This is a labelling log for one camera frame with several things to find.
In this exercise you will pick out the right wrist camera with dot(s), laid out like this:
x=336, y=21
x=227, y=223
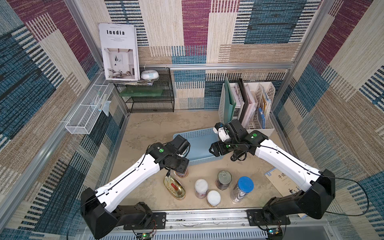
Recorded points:
x=220, y=130

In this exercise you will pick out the green folder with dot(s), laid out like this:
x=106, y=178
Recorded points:
x=229, y=103

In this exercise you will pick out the black binder in organizer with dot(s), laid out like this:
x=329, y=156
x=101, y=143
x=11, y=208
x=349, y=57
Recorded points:
x=246, y=102

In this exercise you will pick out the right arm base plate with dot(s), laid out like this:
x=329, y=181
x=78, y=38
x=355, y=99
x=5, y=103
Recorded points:
x=257, y=217

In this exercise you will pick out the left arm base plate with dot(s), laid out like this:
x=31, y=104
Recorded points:
x=156, y=221

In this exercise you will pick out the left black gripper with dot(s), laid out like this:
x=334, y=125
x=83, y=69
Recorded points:
x=185, y=162

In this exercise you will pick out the white Inedia magazine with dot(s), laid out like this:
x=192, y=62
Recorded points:
x=120, y=52

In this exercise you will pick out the white wire wall basket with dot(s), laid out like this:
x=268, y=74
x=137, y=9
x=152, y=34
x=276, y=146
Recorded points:
x=87, y=113

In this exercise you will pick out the red label can white lid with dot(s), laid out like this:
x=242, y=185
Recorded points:
x=201, y=188

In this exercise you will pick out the yellow can white lid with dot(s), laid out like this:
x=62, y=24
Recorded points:
x=182, y=175

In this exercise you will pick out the oval gold fish tin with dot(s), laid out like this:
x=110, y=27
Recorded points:
x=175, y=187

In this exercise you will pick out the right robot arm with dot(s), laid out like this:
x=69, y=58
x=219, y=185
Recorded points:
x=317, y=189

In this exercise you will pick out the light blue plastic basket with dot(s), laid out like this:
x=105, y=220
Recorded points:
x=200, y=141

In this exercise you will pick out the blue book in organizer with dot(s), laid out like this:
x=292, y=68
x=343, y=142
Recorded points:
x=261, y=118

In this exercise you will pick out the orange fruit can white lid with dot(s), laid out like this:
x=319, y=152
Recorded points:
x=213, y=198

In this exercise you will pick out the black wire shelf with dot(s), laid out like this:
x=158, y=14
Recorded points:
x=149, y=96

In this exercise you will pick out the tan booklet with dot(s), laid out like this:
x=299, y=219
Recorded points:
x=282, y=182

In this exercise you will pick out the white round device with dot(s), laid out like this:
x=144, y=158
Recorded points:
x=150, y=75

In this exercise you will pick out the aluminium front rail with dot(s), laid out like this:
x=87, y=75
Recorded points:
x=225, y=224

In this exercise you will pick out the clear tube blue lid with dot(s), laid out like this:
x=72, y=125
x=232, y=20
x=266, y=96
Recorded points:
x=243, y=187

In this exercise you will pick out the pink book in organizer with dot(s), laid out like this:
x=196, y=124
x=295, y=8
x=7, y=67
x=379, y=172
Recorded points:
x=252, y=108

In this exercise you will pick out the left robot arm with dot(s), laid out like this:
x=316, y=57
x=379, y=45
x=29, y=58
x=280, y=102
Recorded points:
x=101, y=208

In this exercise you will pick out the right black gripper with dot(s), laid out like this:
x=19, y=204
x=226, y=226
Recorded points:
x=217, y=148

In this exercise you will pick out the dark tomato tin can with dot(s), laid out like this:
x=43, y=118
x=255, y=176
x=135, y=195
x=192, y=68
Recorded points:
x=224, y=179

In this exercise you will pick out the white file organizer box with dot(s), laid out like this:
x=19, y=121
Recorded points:
x=264, y=93

